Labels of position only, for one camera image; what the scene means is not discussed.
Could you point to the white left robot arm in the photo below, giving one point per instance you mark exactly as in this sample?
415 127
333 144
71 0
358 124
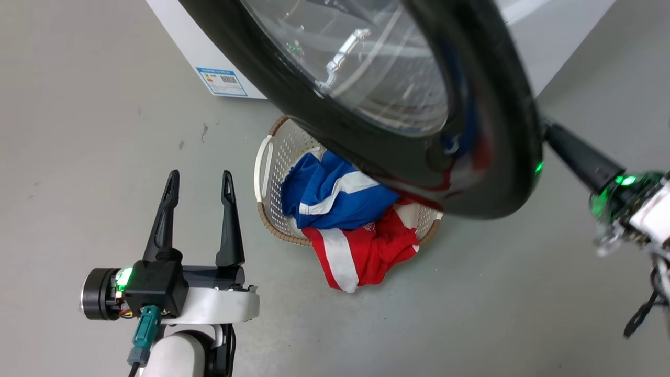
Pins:
178 353

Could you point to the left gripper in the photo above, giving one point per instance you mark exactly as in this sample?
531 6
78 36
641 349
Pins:
220 306

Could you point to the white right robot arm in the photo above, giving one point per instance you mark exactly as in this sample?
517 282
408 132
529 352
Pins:
654 214

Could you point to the blue white energy label sticker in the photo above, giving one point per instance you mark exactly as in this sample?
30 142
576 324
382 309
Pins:
222 81

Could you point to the blue white striped garment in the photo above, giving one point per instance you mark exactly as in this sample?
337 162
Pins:
330 191

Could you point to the black round glass washer door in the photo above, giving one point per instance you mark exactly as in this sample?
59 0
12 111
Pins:
487 131

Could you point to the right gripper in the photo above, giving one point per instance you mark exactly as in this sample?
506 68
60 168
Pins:
620 201

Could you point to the white perforated laundry basket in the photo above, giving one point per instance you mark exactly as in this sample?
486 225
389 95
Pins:
287 152

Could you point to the red white striped garment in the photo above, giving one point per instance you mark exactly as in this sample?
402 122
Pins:
366 251

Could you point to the white washing machine body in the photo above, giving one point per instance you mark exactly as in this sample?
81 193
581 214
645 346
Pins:
194 42

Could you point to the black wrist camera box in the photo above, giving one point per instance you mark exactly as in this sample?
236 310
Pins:
156 288

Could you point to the silver metal door hinge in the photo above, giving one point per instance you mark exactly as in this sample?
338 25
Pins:
343 55

